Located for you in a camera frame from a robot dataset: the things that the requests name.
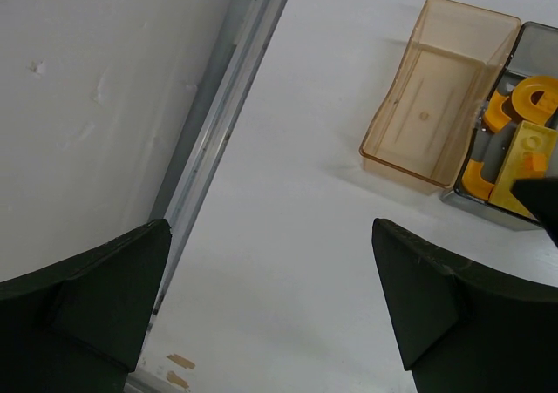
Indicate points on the grey transparent container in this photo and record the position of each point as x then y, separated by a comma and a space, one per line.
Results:
534, 54

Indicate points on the yellow long lego plate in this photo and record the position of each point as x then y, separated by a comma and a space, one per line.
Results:
528, 157

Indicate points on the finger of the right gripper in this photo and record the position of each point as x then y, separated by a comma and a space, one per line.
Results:
539, 197

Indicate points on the orange transparent container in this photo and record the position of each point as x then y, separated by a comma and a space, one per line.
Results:
420, 134

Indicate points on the orange curved lego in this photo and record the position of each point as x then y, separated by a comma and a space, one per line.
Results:
474, 183
495, 116

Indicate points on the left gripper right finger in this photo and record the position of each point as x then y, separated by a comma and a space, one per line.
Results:
461, 326

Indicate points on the aluminium front rail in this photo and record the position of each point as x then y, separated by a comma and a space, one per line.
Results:
238, 51

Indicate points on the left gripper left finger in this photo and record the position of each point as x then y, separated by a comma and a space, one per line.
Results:
79, 325

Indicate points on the orange half-round lego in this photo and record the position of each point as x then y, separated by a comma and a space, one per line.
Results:
535, 99

